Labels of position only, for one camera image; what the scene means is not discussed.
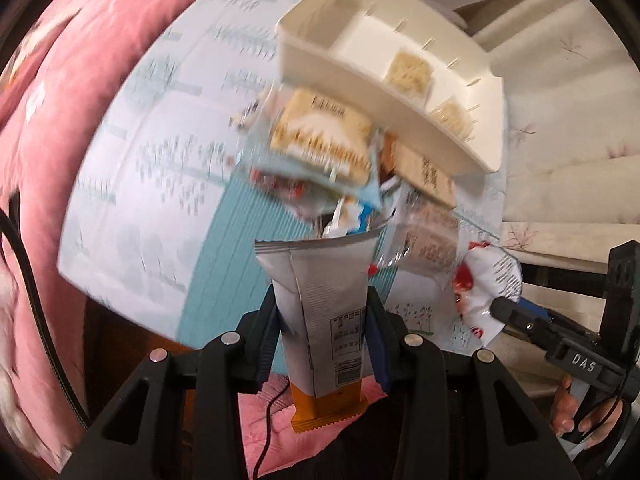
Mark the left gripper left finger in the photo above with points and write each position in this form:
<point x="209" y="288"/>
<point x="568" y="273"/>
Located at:
<point x="260" y="331"/>

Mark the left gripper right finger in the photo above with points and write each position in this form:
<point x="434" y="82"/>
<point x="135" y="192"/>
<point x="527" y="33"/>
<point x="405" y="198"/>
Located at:
<point x="384" y="334"/>

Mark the orange white snack bag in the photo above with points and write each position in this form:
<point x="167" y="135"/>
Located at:
<point x="321" y="289"/>

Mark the clear printed snack packet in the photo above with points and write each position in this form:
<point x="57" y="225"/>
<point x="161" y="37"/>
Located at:
<point x="421" y="237"/>

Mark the red white snack packet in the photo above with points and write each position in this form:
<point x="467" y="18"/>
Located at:
<point x="485" y="273"/>

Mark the beige cracker pack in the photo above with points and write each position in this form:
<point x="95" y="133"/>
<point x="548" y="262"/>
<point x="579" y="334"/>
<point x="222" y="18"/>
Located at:
<point x="396" y="160"/>

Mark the light blue bread packet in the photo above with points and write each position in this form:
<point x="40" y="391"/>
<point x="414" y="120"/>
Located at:
<point x="309" y="150"/>

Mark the person right hand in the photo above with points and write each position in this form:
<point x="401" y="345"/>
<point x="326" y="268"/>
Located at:
<point x="563" y="418"/>

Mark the teal patterned table mat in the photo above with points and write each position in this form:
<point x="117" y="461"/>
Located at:
<point x="162" y="221"/>

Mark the cream plastic organizer bin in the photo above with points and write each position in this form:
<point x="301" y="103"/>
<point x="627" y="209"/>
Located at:
<point x="407" y="68"/>

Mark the pink quilted blanket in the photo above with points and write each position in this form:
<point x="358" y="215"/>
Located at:
<point x="59" y="83"/>

